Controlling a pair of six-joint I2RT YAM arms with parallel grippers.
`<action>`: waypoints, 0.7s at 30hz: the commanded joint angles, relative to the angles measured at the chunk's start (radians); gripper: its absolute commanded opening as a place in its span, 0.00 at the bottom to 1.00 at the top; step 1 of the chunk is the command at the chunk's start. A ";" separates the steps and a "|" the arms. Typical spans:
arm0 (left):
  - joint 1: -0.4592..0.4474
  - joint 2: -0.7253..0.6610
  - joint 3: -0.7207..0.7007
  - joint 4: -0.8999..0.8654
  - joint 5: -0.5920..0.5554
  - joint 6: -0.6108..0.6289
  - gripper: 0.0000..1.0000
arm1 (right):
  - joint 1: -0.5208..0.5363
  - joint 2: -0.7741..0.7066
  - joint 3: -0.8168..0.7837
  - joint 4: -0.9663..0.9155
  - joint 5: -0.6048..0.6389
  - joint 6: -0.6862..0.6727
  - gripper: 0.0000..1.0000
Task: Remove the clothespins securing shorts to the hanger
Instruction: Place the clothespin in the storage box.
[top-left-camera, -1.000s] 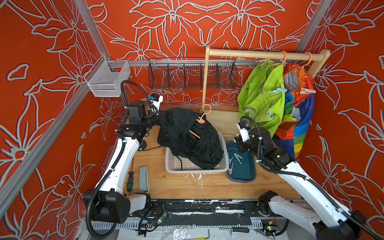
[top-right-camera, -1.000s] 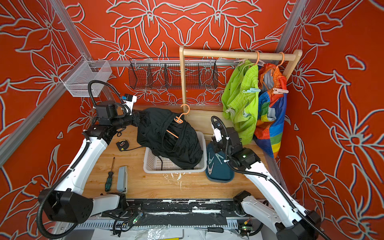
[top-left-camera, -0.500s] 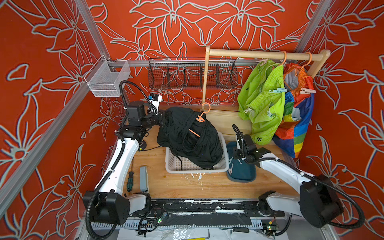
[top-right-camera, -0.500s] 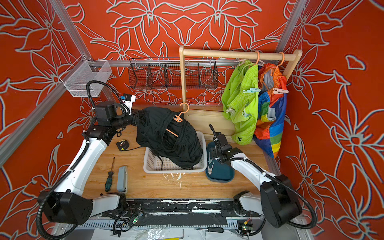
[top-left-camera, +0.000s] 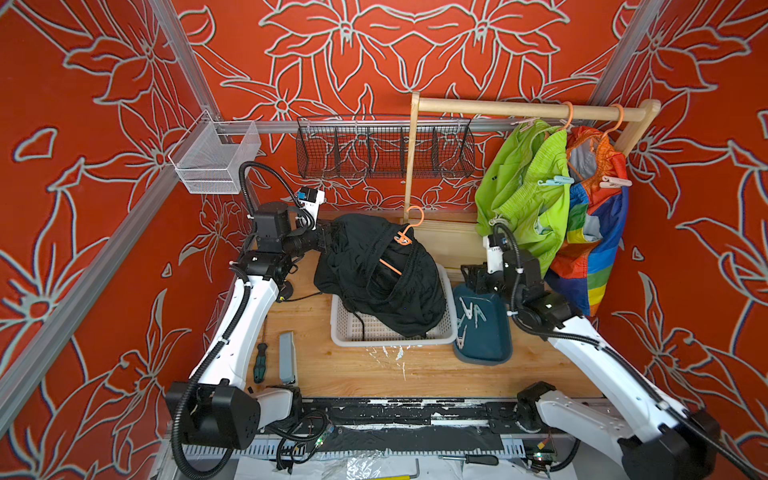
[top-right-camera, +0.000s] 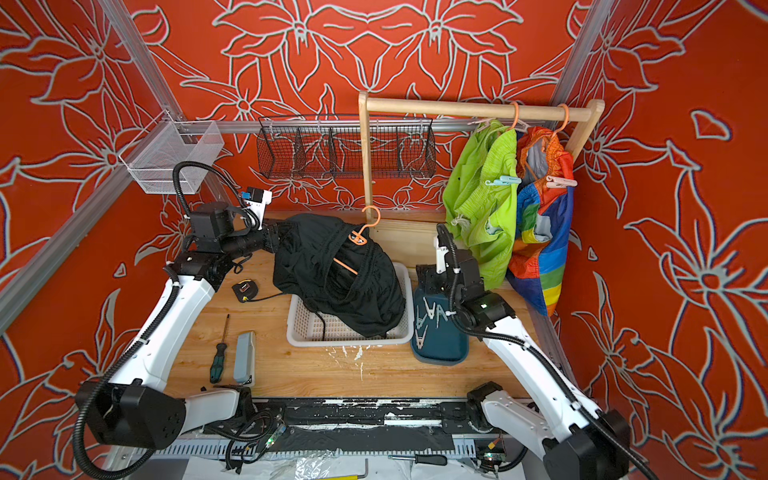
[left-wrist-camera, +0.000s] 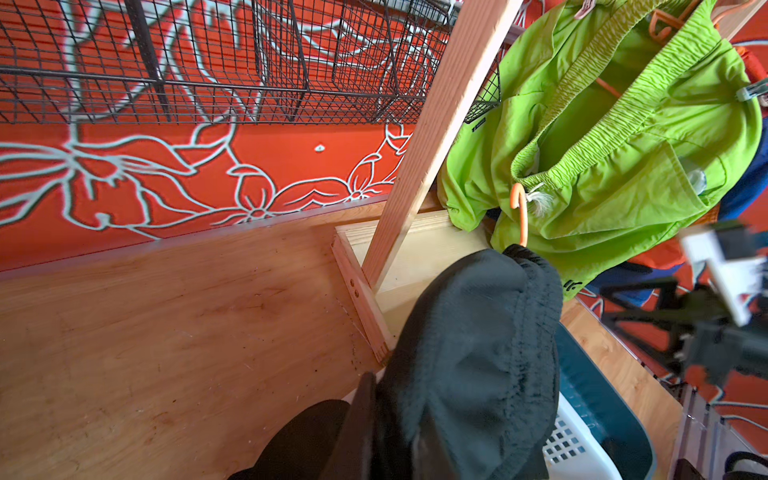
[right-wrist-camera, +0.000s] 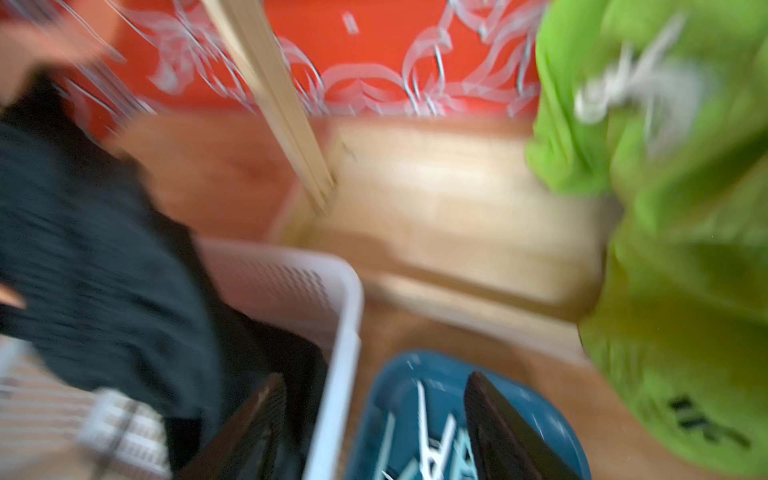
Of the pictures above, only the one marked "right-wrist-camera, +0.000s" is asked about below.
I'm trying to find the wooden clothes rack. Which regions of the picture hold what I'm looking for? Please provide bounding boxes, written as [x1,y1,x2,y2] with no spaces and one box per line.
[206,1,619,365]

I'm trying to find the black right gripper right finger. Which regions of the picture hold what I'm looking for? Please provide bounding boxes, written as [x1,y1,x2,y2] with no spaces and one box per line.
[464,371,578,480]

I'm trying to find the clothespin in tray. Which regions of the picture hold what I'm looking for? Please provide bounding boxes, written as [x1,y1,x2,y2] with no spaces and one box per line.
[413,380,460,480]
[372,412,419,480]

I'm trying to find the black shorts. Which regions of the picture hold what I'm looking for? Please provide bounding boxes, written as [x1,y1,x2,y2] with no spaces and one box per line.
[0,71,330,475]

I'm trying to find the lime green shorts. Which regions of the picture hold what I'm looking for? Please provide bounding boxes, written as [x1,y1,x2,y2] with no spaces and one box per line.
[526,1,767,479]

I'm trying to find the white plastic basket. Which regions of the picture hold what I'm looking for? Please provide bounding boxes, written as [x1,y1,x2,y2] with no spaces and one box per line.
[1,239,364,479]

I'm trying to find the teal plastic tray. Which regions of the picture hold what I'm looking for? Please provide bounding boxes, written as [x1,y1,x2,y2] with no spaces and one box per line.
[344,350,591,479]

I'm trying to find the orange clothes hanger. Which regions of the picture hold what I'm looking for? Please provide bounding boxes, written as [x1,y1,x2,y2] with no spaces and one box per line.
[1,1,121,108]

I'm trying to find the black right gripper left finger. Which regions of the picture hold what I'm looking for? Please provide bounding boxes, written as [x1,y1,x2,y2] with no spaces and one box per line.
[176,373,286,480]

